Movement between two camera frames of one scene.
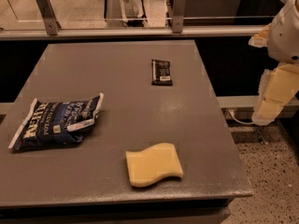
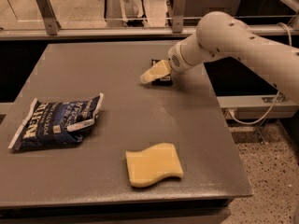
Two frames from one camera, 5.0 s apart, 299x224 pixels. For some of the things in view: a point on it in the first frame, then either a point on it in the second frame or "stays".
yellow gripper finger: x=277 y=88 to x=158 y=70
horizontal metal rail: x=133 y=34 stays
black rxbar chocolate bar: x=161 y=73 stays
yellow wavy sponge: x=153 y=164 stays
